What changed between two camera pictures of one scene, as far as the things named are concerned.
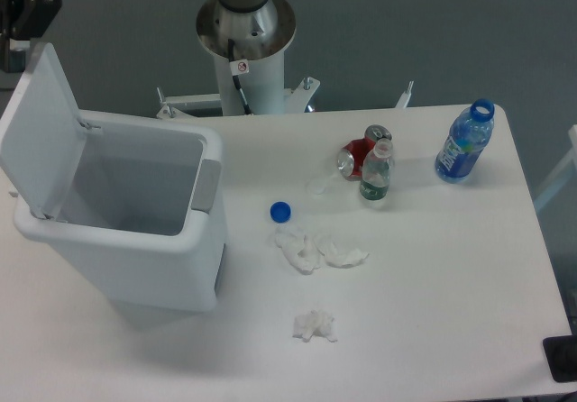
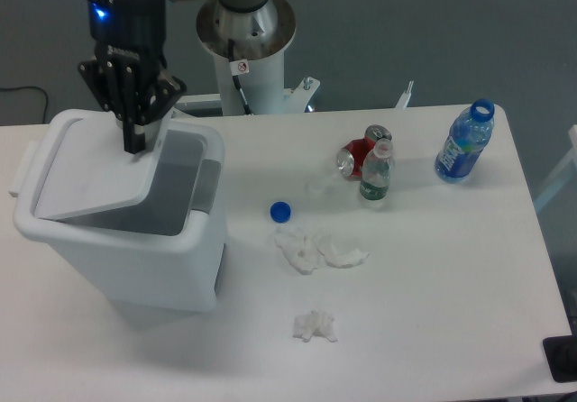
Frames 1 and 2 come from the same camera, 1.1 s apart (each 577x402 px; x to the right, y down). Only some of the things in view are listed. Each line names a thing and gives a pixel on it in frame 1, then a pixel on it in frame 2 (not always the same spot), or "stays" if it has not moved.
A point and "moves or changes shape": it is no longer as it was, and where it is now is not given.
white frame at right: (563, 176) stays
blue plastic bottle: (470, 132) stays
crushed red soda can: (352, 157) stays
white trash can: (138, 209) moves or changes shape
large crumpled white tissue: (305, 251) stays
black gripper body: (24, 12) → (123, 26)
